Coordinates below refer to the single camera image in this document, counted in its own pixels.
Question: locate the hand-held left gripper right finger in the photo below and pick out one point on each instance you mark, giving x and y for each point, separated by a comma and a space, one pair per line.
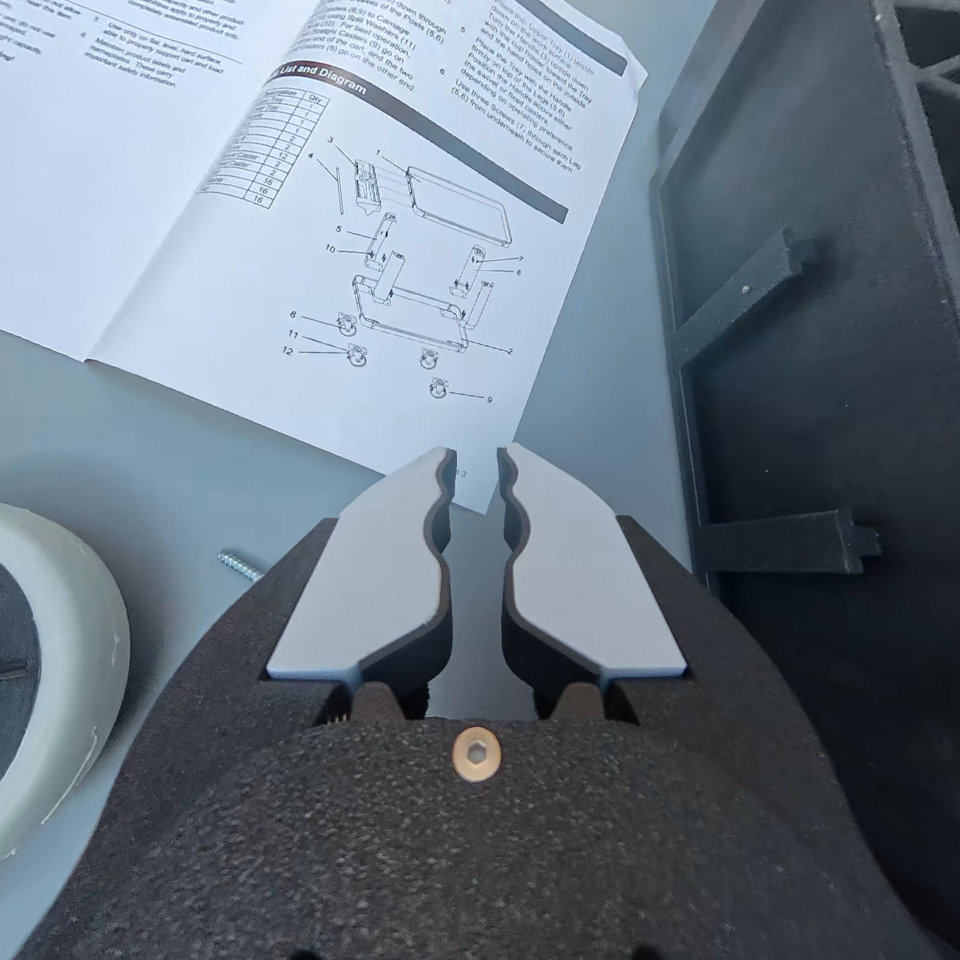
585, 577

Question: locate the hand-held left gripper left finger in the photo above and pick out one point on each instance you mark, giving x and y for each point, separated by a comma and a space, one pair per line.
367, 577

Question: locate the grey desk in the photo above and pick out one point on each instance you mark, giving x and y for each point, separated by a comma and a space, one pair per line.
187, 465

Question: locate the silver screw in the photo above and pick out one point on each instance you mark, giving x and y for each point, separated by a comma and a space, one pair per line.
240, 566

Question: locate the grey caster wheel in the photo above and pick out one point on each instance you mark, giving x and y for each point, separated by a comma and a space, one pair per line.
94, 637

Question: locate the black plastic ribbed tray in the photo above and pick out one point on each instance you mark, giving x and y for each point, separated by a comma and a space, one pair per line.
825, 315

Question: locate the white instruction manual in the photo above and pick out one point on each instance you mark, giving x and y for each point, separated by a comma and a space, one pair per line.
210, 225

